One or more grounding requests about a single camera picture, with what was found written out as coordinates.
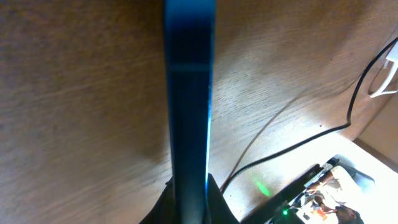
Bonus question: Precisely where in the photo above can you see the blue Galaxy smartphone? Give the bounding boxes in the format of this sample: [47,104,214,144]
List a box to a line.
[164,0,216,223]

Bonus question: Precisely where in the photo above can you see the black charger cable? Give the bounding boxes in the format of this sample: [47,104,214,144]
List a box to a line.
[219,36,398,194]

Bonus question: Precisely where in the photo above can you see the white power strip cord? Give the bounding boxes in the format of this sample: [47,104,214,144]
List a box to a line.
[368,60,398,99]

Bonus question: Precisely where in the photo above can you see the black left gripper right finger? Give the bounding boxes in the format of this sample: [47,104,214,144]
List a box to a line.
[207,174,239,224]

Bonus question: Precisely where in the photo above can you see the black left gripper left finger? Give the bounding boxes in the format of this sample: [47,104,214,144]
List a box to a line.
[140,178,175,224]

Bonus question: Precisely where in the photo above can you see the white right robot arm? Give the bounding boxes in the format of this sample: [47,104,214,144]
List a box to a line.
[208,164,324,223]

